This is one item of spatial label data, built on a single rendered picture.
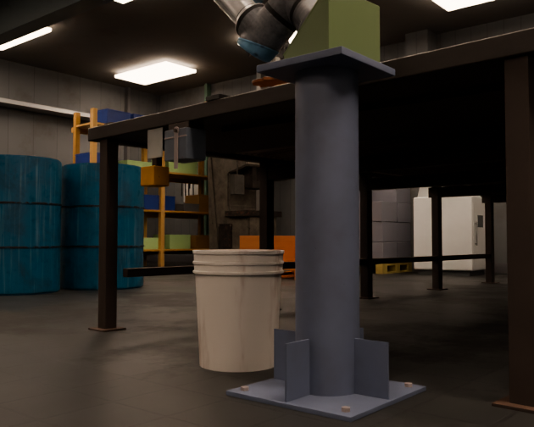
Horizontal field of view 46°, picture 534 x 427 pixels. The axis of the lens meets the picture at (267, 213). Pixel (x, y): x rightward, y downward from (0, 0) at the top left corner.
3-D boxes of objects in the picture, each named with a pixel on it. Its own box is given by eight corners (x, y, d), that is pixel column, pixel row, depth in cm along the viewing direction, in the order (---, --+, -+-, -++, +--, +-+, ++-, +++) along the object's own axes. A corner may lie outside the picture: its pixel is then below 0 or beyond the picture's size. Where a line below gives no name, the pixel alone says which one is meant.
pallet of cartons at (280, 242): (291, 272, 750) (291, 235, 752) (355, 274, 708) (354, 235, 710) (235, 278, 646) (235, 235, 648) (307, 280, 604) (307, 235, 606)
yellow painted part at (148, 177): (153, 185, 248) (153, 126, 249) (140, 186, 255) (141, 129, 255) (169, 186, 254) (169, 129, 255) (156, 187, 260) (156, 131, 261)
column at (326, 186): (350, 423, 138) (348, 35, 141) (225, 395, 162) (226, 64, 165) (426, 390, 167) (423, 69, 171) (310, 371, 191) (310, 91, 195)
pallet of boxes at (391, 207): (412, 271, 775) (411, 185, 780) (382, 274, 718) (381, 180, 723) (338, 268, 845) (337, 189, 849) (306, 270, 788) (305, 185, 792)
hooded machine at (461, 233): (493, 274, 711) (492, 161, 716) (473, 277, 664) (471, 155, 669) (433, 272, 757) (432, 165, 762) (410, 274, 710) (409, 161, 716)
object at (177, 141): (183, 167, 234) (184, 119, 234) (161, 169, 243) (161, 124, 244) (206, 169, 242) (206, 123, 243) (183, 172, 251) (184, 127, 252)
